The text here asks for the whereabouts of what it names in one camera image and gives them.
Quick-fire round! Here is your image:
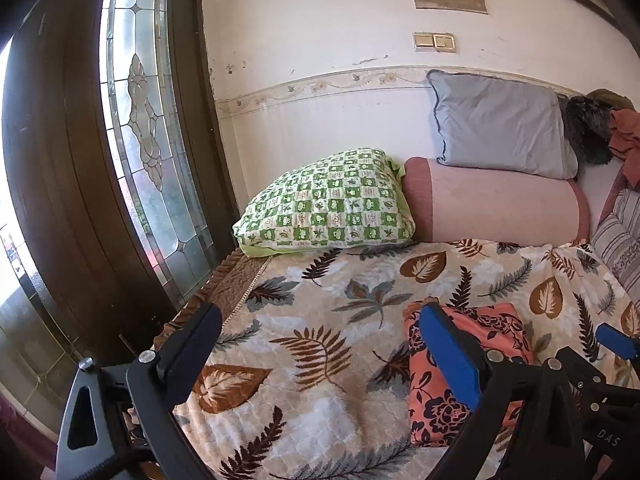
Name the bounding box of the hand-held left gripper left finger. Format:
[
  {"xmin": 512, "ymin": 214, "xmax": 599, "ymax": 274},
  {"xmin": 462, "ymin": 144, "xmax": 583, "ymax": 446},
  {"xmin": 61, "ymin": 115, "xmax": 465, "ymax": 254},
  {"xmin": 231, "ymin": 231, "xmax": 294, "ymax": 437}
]
[{"xmin": 55, "ymin": 302, "xmax": 223, "ymax": 480}]

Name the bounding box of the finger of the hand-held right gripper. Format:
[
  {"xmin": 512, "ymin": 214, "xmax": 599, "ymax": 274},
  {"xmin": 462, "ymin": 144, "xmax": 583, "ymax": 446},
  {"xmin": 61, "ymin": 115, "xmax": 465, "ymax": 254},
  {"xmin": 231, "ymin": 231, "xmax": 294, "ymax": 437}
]
[
  {"xmin": 562, "ymin": 346, "xmax": 640, "ymax": 401},
  {"xmin": 596, "ymin": 322, "xmax": 640, "ymax": 361}
]

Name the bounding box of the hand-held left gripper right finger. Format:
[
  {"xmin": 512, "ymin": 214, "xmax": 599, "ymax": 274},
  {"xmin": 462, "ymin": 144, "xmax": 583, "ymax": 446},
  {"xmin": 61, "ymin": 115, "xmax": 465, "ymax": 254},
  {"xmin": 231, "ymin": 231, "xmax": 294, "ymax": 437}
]
[{"xmin": 419, "ymin": 302, "xmax": 586, "ymax": 480}]

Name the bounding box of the orange black floral garment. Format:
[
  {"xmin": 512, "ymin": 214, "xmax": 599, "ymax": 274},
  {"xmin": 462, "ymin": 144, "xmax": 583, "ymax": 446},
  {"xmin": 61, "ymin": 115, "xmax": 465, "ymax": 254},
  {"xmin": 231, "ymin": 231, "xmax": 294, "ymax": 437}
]
[{"xmin": 402, "ymin": 297, "xmax": 535, "ymax": 448}]

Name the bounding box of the brown quilted bedspread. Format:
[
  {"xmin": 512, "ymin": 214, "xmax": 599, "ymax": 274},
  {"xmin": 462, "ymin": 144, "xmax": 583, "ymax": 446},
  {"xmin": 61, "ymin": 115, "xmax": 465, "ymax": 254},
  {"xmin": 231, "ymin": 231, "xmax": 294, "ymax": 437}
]
[{"xmin": 155, "ymin": 250, "xmax": 273, "ymax": 351}]

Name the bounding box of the grey striped cushion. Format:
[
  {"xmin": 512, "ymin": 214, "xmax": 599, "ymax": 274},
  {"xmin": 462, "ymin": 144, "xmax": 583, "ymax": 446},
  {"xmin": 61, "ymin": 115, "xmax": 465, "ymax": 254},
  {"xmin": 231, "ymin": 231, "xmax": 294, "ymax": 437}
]
[{"xmin": 590, "ymin": 187, "xmax": 640, "ymax": 293}]

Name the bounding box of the leaf print quilted blanket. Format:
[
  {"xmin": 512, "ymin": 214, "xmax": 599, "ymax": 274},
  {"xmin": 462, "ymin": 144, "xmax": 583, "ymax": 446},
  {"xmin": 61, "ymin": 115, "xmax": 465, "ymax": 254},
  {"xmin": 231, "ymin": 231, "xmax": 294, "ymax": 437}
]
[{"xmin": 127, "ymin": 240, "xmax": 640, "ymax": 480}]

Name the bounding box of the pink bolster pillow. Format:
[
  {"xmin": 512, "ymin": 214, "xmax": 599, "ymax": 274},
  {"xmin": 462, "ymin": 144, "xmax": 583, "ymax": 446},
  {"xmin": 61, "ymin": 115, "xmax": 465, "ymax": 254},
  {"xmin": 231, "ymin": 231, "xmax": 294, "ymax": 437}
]
[{"xmin": 402, "ymin": 156, "xmax": 592, "ymax": 247}]

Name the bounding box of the pale maroon-edged cushion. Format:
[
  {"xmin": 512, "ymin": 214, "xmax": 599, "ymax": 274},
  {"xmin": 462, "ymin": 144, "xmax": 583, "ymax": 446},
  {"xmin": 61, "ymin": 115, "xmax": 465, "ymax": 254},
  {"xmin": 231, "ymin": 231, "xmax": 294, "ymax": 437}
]
[{"xmin": 575, "ymin": 157, "xmax": 640, "ymax": 241}]

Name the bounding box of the green checked pillow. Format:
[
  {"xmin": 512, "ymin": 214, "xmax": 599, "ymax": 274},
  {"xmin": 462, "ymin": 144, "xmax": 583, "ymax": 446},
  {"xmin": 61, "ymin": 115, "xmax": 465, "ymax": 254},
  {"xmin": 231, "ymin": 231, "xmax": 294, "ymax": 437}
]
[{"xmin": 232, "ymin": 148, "xmax": 417, "ymax": 259}]

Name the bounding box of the rust coloured cloth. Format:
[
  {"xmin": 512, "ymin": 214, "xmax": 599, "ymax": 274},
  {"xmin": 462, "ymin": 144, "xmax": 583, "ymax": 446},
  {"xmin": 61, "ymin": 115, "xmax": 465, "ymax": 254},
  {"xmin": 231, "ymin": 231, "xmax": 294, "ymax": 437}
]
[{"xmin": 607, "ymin": 108, "xmax": 640, "ymax": 158}]

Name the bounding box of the dark furry cloth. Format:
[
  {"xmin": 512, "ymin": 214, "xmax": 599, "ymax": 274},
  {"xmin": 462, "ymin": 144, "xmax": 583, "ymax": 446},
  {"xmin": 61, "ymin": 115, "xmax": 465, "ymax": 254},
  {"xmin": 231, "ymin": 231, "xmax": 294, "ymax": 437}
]
[{"xmin": 559, "ymin": 88, "xmax": 636, "ymax": 166}]

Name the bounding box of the wooden door with stained glass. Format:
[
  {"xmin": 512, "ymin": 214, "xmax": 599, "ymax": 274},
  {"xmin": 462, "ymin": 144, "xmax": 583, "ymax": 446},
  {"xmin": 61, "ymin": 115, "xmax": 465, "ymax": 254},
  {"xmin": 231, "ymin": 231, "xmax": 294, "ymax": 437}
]
[{"xmin": 0, "ymin": 0, "xmax": 241, "ymax": 361}]

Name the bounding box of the grey pillow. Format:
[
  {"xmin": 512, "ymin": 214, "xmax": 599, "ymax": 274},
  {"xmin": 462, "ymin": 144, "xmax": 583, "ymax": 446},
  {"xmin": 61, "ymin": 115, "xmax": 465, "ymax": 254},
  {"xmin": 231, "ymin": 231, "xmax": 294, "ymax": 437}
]
[{"xmin": 426, "ymin": 70, "xmax": 580, "ymax": 181}]

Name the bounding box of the gold double light switch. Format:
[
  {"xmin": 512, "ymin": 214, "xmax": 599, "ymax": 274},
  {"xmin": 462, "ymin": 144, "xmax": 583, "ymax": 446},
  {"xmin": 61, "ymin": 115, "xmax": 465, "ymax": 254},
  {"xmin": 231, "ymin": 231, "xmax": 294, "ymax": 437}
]
[{"xmin": 412, "ymin": 31, "xmax": 457, "ymax": 54}]

